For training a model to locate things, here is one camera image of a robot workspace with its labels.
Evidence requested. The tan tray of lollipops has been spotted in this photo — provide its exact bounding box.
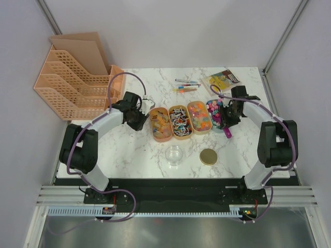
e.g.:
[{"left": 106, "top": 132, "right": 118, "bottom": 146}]
[{"left": 169, "top": 105, "right": 193, "bottom": 140}]

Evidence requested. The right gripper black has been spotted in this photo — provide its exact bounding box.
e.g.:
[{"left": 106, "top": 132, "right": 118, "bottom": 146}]
[{"left": 218, "top": 104, "right": 242, "bottom": 129}]

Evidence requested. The red blue pen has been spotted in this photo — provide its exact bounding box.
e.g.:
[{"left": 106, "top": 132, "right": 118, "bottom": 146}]
[{"left": 177, "top": 84, "right": 201, "bottom": 89}]

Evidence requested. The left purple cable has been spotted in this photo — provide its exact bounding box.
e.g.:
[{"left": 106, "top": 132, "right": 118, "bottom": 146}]
[{"left": 66, "top": 72, "right": 148, "bottom": 192}]

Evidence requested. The clear glass jar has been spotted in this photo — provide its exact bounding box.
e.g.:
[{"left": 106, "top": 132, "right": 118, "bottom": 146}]
[{"left": 165, "top": 145, "right": 183, "bottom": 166}]

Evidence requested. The peach plastic file organizer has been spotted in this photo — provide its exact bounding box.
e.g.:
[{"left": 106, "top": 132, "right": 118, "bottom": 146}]
[{"left": 34, "top": 32, "right": 126, "bottom": 121}]

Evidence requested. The grey tray of colourful stars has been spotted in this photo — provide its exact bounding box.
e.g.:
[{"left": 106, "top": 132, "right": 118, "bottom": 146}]
[{"left": 206, "top": 99, "right": 225, "bottom": 133}]

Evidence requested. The white slotted cable duct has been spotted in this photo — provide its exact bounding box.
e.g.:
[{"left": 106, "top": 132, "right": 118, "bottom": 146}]
[{"left": 47, "top": 206, "right": 251, "bottom": 218}]

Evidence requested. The magenta plastic scoop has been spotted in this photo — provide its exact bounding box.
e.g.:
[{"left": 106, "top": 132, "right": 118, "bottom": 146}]
[{"left": 214, "top": 115, "right": 232, "bottom": 139}]

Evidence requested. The gold metal lid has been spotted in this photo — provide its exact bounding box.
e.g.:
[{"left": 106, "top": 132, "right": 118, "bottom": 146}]
[{"left": 199, "top": 148, "right": 218, "bottom": 165}]

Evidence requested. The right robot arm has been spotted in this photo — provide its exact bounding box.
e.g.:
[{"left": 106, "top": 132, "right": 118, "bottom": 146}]
[{"left": 220, "top": 85, "right": 298, "bottom": 204}]

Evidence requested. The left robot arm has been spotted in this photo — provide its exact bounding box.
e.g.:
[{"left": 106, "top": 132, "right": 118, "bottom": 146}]
[{"left": 59, "top": 91, "right": 155, "bottom": 203}]

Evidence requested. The purple cable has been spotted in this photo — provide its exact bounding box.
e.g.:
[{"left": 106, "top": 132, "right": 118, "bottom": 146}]
[
  {"left": 66, "top": 72, "right": 148, "bottom": 192},
  {"left": 209, "top": 84, "right": 297, "bottom": 225}
]

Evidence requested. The yellow illustrated book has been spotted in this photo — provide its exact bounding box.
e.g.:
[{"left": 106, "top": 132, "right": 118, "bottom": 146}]
[{"left": 200, "top": 69, "right": 241, "bottom": 96}]

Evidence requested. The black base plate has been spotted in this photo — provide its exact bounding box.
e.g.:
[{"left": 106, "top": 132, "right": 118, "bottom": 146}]
[{"left": 83, "top": 179, "right": 268, "bottom": 212}]

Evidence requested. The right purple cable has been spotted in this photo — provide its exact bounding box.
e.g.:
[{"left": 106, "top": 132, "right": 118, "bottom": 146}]
[{"left": 209, "top": 84, "right": 297, "bottom": 225}]

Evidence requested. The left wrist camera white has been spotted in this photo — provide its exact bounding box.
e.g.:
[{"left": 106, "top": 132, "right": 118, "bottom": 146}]
[{"left": 140, "top": 95, "right": 155, "bottom": 115}]

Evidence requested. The aluminium frame rail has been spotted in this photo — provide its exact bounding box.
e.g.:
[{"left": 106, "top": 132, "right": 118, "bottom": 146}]
[{"left": 36, "top": 185, "right": 318, "bottom": 207}]

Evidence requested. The peach tray of gummy candies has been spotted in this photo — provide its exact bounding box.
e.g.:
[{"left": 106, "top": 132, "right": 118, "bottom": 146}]
[{"left": 149, "top": 107, "right": 173, "bottom": 143}]

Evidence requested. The tan tray of translucent stars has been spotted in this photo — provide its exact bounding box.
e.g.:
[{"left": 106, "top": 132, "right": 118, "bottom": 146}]
[{"left": 187, "top": 101, "right": 212, "bottom": 135}]

